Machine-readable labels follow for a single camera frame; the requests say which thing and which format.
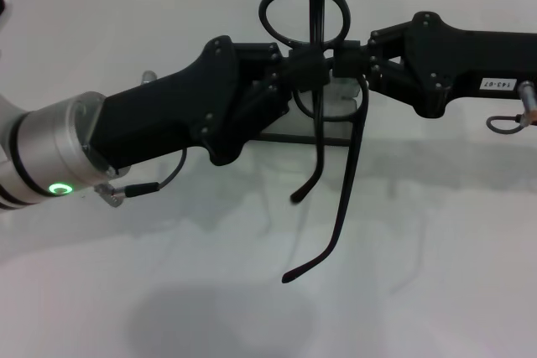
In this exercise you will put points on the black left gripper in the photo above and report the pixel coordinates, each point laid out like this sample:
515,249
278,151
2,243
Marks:
159,123

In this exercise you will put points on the silver left gripper connector knob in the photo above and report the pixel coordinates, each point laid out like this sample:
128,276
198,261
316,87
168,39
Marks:
147,77

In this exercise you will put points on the black glasses case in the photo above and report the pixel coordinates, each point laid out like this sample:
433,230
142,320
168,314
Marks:
293,139

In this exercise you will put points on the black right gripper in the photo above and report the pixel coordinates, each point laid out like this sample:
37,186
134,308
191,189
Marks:
461,64

